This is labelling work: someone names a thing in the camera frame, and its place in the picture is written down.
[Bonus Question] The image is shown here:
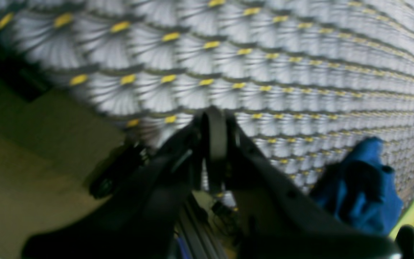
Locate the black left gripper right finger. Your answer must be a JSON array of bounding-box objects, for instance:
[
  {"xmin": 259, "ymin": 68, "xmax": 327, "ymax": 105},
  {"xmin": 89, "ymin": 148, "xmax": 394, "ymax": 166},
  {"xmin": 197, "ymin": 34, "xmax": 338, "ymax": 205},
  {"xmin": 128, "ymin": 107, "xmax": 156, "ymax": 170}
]
[{"xmin": 203, "ymin": 106, "xmax": 401, "ymax": 259}]

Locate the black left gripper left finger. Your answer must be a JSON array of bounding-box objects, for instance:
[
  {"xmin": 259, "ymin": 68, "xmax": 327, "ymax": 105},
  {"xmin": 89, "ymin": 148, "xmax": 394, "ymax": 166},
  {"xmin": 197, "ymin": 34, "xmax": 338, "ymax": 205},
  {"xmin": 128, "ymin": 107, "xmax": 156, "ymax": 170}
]
[{"xmin": 22, "ymin": 113, "xmax": 207, "ymax": 259}]

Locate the blue long-sleeve T-shirt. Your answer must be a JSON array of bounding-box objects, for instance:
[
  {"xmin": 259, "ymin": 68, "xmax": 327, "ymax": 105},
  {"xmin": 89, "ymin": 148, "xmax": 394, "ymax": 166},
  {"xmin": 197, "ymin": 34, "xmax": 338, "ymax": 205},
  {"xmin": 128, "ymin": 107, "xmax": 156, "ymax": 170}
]
[{"xmin": 309, "ymin": 137, "xmax": 404, "ymax": 236}]

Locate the fan-patterned table cloth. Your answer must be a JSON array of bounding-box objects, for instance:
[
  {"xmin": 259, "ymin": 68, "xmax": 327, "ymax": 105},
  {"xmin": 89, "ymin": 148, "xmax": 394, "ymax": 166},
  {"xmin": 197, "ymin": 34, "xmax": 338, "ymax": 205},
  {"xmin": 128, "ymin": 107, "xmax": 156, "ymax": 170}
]
[{"xmin": 0, "ymin": 0, "xmax": 414, "ymax": 208}]

